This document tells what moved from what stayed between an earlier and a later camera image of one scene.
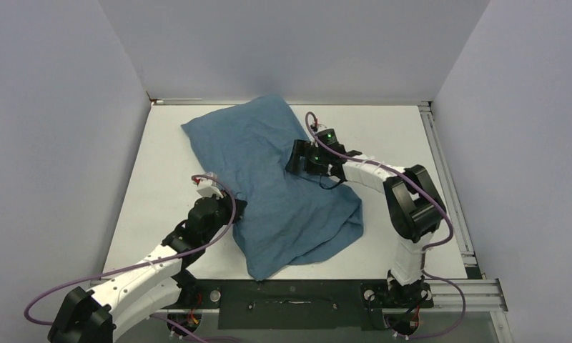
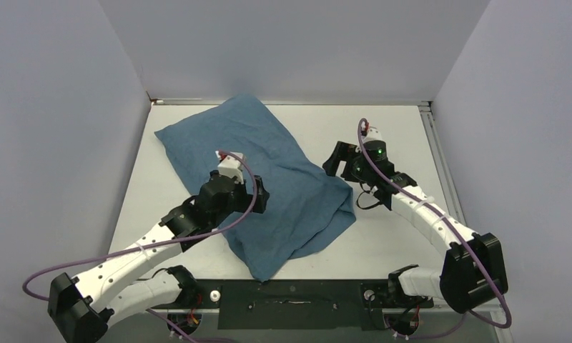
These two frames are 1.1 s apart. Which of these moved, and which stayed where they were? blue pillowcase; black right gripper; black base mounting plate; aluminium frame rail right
Moved: black right gripper; blue pillowcase
Stayed: aluminium frame rail right; black base mounting plate
